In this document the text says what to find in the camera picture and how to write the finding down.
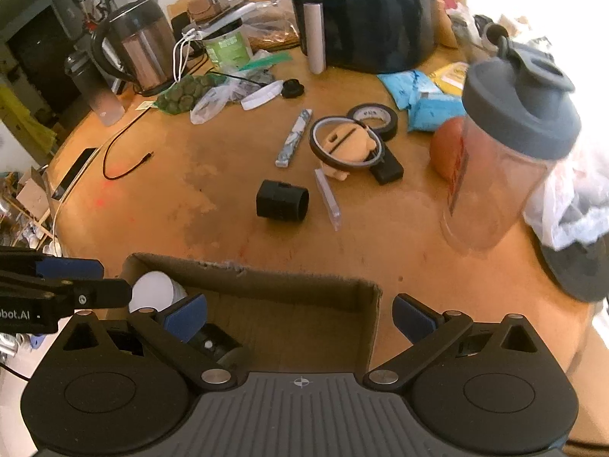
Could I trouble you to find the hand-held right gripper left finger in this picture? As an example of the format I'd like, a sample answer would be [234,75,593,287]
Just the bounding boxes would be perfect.
[59,294,239,390]

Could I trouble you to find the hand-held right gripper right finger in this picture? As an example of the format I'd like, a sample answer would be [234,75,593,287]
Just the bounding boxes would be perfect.
[362,294,540,390]

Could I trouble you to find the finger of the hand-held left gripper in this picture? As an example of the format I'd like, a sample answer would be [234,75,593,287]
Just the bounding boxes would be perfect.
[0,246,104,283]
[0,271,133,317]

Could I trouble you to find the brown cardboard box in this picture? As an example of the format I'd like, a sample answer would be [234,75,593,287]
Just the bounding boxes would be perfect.
[107,252,384,377]

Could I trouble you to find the clear plastic strip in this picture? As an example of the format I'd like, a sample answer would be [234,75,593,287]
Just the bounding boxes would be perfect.
[314,168,343,232]

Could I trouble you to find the black cylinder adapter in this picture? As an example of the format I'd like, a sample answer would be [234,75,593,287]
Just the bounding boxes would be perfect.
[256,179,310,224]

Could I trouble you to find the peach toy figure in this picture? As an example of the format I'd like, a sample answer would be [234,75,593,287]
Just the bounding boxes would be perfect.
[320,124,381,182]

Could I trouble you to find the grey patterned stick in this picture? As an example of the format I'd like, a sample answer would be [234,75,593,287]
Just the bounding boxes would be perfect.
[275,109,313,168]

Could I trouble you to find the thin amber tape ring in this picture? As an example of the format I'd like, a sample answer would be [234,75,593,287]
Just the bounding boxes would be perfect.
[309,115,387,171]

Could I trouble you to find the white cup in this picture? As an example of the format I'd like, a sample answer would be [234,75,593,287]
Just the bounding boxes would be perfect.
[128,271,188,315]

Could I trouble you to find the black phone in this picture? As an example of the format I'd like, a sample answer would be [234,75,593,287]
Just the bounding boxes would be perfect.
[50,147,100,201]

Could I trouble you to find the small black box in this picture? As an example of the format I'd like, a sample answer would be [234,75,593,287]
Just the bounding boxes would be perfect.
[368,145,405,185]

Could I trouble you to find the yellow cloth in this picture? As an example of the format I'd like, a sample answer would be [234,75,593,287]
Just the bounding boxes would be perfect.
[0,81,55,153]

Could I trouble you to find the black round disc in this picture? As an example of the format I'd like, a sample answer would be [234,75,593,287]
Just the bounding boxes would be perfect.
[540,238,609,303]

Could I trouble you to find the orange round object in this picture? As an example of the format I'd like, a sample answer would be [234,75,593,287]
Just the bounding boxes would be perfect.
[429,117,469,182]

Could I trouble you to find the frosted bottle black lid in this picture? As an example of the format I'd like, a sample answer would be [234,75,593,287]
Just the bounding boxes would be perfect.
[65,50,125,127]

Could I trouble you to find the black tape roll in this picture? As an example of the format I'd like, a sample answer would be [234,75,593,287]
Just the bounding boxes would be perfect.
[346,103,398,142]

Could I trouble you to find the blue packet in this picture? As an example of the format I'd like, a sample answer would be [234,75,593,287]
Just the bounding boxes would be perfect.
[377,70,436,110]
[407,95,467,134]

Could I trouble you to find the bag of green rounds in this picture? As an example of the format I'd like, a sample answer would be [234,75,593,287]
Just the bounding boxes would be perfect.
[155,74,224,115]

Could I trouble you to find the white plastic bag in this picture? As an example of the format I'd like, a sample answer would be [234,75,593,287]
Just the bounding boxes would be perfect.
[523,138,609,251]

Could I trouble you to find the dark fireplace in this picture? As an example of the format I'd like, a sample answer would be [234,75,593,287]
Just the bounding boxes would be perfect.
[7,2,79,115]

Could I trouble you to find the clear plastic bag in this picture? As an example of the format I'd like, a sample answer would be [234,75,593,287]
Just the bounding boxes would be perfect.
[190,78,267,125]

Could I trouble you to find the steel electric kettle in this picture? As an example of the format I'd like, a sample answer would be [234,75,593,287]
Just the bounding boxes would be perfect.
[90,0,179,98]

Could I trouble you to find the clear shaker bottle grey lid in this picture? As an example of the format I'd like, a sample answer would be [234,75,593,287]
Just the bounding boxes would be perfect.
[440,38,582,254]

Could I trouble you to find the white band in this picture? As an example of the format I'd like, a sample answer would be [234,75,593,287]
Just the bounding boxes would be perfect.
[240,82,285,111]

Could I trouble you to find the yellow packet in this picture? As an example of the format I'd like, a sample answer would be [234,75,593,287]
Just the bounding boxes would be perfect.
[430,62,472,96]

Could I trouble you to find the teal plastic strip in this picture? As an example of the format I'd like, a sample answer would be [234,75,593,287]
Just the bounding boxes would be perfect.
[240,53,292,73]

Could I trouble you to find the green label tub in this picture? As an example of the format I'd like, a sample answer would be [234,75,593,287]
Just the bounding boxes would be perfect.
[201,23,253,73]

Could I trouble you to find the white flat device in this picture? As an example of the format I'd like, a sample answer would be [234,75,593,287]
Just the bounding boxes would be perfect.
[183,2,258,39]

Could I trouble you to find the grey cylinder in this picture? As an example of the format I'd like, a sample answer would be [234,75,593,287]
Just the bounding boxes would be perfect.
[303,2,327,74]

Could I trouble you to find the wicker basket in bag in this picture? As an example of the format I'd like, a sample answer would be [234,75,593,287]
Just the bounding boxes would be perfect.
[245,2,300,51]

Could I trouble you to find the black air fryer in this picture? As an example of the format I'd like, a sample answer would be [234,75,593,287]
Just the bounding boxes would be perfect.
[284,0,437,73]

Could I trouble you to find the black cable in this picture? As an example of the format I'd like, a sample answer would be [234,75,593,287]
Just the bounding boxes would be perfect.
[102,113,154,181]

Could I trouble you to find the white cable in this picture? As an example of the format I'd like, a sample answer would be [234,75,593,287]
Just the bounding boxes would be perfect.
[172,29,203,81]

